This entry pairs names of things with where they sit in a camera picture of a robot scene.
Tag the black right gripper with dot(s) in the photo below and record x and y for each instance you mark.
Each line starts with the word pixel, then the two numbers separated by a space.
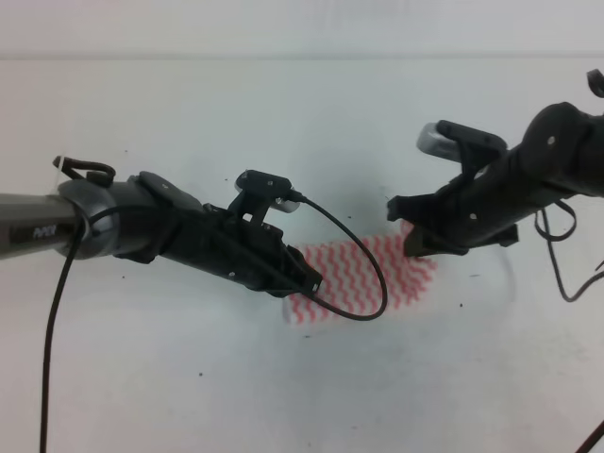
pixel 471 211

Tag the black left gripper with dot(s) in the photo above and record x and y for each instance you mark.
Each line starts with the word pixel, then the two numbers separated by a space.
pixel 218 242

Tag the pink white wavy-striped towel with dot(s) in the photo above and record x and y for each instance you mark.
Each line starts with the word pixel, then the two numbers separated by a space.
pixel 350 282

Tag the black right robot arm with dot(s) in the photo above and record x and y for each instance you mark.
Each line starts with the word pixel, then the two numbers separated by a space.
pixel 560 156

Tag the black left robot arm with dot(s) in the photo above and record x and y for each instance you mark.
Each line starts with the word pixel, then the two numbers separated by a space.
pixel 92 216

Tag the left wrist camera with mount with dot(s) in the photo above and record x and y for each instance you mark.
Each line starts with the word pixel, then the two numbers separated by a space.
pixel 258 192

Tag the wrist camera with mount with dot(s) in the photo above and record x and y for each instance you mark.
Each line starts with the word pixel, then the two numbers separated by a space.
pixel 258 192
pixel 474 150

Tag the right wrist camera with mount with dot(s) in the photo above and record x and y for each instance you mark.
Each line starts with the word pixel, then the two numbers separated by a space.
pixel 474 150

